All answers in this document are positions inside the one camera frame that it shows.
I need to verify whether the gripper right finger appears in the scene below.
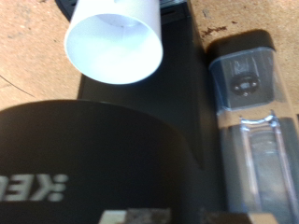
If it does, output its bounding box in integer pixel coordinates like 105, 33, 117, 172
199, 208, 279, 224

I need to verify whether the white mug with green tape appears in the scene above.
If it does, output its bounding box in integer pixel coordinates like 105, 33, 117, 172
64, 0, 164, 86

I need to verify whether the black Keurig coffee machine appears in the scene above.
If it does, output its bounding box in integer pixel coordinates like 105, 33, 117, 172
0, 0, 299, 224

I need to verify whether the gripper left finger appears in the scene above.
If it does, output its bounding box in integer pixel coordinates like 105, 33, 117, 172
97, 207, 172, 224

